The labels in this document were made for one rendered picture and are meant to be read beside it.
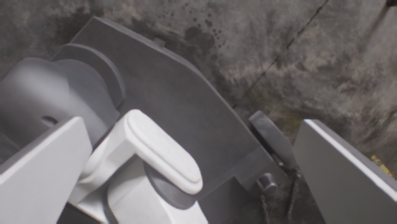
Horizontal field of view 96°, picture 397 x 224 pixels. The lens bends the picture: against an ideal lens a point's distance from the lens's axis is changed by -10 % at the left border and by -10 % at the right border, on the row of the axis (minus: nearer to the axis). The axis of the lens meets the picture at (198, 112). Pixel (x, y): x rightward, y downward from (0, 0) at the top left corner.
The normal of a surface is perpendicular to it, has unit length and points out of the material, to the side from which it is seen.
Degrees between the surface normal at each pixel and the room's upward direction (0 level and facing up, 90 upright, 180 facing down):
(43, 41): 0
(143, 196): 35
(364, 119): 0
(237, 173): 45
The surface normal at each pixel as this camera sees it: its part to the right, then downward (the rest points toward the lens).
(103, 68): 0.10, 0.36
